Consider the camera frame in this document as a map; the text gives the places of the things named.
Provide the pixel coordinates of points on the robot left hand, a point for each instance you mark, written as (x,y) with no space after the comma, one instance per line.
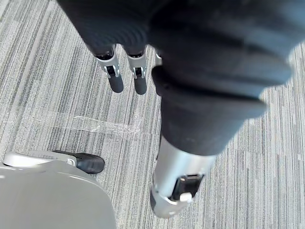
(195,71)

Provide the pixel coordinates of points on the clear tape strip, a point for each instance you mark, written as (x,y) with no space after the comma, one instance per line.
(95,124)

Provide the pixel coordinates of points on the dark robot foot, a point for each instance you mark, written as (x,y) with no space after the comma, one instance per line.
(88,162)

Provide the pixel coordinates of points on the silver robot leg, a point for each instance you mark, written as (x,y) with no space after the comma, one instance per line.
(53,190)

